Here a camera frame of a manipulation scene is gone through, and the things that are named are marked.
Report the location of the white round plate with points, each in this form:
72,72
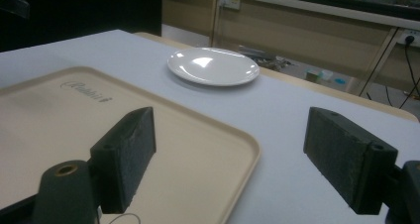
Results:
213,66

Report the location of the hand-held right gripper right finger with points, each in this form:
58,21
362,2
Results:
346,158

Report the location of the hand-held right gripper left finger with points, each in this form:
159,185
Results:
127,158

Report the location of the clutter of small floor things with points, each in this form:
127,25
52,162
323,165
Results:
297,68

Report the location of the metal stand leg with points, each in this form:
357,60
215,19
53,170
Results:
379,63

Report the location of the white wall socket with plug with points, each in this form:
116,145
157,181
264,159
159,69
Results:
408,38

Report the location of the beige plastic tray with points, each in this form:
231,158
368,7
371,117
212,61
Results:
66,125

